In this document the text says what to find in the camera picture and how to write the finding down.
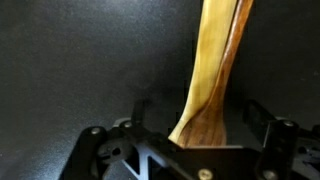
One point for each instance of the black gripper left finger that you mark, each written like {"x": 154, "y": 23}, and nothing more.
{"x": 90, "y": 150}

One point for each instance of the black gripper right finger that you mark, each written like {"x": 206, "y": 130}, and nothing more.
{"x": 283, "y": 143}

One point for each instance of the two-tone wooden spoon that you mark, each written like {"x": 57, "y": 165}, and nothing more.
{"x": 210, "y": 66}

